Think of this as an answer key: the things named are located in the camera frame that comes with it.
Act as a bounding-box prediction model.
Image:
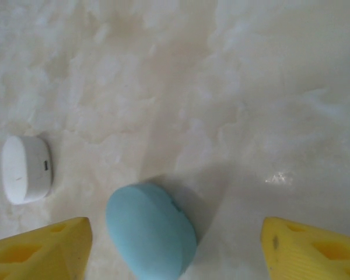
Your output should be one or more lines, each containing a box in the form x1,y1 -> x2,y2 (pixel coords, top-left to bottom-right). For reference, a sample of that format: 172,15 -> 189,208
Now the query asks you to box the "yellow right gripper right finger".
260,216 -> 350,280

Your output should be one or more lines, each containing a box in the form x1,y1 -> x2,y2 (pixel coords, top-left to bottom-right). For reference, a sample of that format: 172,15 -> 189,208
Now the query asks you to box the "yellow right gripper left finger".
0,216 -> 93,280

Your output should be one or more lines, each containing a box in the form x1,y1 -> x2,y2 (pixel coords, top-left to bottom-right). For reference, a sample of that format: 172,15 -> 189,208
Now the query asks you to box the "white earbud charging case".
1,135 -> 54,206

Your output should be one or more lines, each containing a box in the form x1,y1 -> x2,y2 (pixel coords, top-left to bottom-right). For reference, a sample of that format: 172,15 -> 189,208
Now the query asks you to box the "blue earbud charging case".
105,182 -> 198,280

